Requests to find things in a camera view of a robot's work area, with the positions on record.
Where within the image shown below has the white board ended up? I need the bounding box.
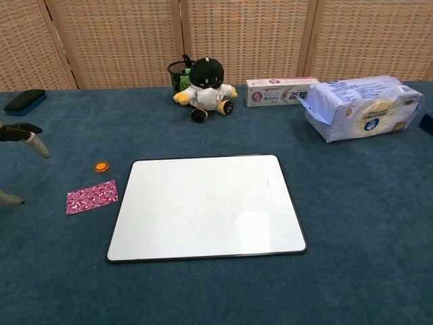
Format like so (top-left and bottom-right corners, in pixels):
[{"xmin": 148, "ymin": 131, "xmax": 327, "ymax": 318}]
[{"xmin": 106, "ymin": 154, "xmax": 309, "ymax": 264}]

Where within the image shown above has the woven folding screen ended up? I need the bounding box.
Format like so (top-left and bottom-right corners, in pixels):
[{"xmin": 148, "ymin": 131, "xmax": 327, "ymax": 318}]
[{"xmin": 0, "ymin": 0, "xmax": 433, "ymax": 92}]

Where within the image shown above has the black board eraser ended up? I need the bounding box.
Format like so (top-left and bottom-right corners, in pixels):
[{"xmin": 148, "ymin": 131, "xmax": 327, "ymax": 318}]
[{"xmin": 3, "ymin": 89, "xmax": 48, "ymax": 114}]

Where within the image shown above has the pink patterned cloth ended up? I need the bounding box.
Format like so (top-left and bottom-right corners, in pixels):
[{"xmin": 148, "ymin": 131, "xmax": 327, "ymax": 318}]
[{"xmin": 65, "ymin": 179, "xmax": 120, "ymax": 216}]

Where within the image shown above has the white toothpaste box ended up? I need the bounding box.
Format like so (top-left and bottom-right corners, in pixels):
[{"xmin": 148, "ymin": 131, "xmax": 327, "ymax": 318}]
[{"xmin": 245, "ymin": 77, "xmax": 321, "ymax": 108}]

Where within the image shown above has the black penguin plush toy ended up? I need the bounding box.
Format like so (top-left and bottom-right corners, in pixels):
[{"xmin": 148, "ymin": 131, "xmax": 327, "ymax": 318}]
[{"xmin": 173, "ymin": 57, "xmax": 238, "ymax": 123}]

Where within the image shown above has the black mesh pen holder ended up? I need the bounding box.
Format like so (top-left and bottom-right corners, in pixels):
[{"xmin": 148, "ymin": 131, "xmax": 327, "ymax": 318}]
[{"xmin": 166, "ymin": 54, "xmax": 194, "ymax": 108}]

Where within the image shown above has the white tissue pack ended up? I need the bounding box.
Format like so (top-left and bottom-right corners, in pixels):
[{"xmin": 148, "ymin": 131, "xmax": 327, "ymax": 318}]
[{"xmin": 300, "ymin": 74, "xmax": 426, "ymax": 144}]

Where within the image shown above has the dark blue object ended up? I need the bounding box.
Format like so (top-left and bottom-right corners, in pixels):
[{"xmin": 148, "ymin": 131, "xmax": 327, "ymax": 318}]
[{"xmin": 419, "ymin": 114, "xmax": 433, "ymax": 137}]

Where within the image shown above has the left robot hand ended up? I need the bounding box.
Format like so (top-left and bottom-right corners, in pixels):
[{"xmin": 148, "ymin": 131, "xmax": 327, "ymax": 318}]
[{"xmin": 0, "ymin": 122, "xmax": 51, "ymax": 207}]

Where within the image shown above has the green item in holder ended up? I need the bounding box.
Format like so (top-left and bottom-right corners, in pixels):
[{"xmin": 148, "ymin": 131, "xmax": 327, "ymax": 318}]
[{"xmin": 179, "ymin": 68, "xmax": 193, "ymax": 92}]

